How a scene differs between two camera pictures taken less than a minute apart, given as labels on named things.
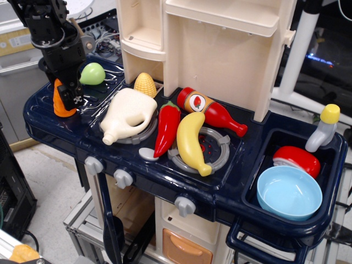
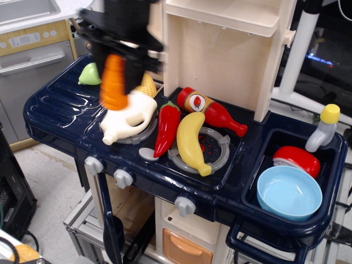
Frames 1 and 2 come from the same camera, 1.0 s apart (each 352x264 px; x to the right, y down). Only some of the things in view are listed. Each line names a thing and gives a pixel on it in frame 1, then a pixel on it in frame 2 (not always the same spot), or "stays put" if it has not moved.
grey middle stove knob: (123, 178) stays put
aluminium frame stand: (83, 226) stays put
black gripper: (64, 56) -> (124, 35)
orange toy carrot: (60, 108) -> (113, 87)
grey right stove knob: (186, 205) stays put
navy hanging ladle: (113, 235) stays put
